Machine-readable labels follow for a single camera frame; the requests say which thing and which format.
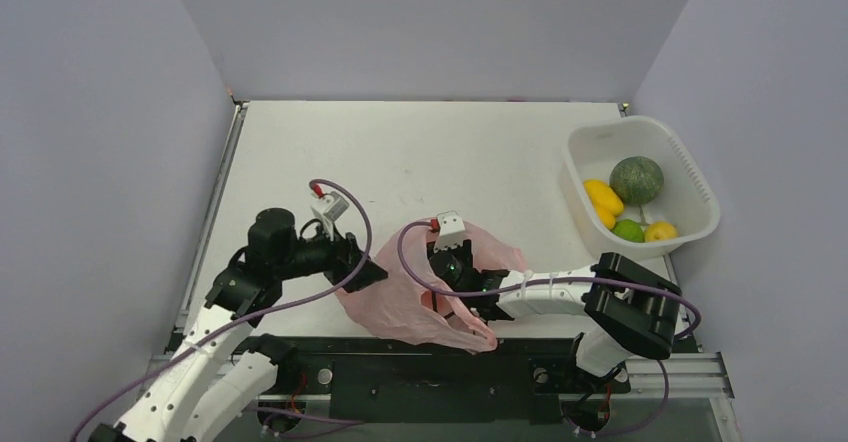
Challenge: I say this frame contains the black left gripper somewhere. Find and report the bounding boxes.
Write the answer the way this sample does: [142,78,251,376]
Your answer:
[277,216,387,290]

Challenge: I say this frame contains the pink plastic bag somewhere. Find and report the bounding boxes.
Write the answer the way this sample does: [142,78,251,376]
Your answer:
[335,226,498,353]

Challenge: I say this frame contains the yellow fake mango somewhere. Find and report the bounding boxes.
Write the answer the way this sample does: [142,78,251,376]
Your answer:
[583,179,625,217]

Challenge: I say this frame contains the green fake guava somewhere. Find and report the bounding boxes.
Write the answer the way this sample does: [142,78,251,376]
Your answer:
[611,219,645,243]

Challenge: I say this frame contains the yellow fake pear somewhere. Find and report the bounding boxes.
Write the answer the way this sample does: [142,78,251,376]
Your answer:
[644,221,679,243]

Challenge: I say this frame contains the yellow fake lemon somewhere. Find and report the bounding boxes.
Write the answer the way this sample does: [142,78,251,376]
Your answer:
[593,205,617,231]

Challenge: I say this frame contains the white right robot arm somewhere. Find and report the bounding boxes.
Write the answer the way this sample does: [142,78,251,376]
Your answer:
[426,241,680,389]

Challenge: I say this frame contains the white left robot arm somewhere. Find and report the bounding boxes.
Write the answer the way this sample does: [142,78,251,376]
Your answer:
[88,208,387,441]

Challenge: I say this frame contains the green netted fake melon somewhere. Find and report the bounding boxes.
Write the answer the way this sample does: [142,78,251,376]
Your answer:
[608,156,665,206]

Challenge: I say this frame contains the white plastic basket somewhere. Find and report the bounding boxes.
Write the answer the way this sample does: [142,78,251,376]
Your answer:
[560,116,720,260]

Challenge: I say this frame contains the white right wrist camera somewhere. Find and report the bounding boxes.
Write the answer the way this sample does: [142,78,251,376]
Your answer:
[434,211,466,252]

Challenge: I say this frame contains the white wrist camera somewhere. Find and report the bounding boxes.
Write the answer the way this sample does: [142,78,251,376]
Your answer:
[434,211,466,252]
[310,191,350,241]

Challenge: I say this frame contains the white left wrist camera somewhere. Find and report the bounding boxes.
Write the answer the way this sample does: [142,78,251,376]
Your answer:
[310,191,350,241]

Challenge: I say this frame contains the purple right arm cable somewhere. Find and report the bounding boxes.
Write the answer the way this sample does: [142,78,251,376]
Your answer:
[396,220,702,439]

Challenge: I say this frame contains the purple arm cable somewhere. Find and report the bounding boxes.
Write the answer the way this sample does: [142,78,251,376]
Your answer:
[69,179,374,442]
[396,220,702,439]

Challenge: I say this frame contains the aluminium table edge rail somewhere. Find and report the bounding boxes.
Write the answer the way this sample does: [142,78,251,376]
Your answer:
[172,101,250,333]

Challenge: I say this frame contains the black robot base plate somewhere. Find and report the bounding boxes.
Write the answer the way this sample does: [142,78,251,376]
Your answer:
[259,337,631,424]

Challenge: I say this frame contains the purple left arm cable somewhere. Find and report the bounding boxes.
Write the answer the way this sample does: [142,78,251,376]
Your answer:
[69,179,374,442]

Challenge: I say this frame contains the aluminium right side rail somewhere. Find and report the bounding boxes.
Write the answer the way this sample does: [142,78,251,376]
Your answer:
[621,352,735,399]

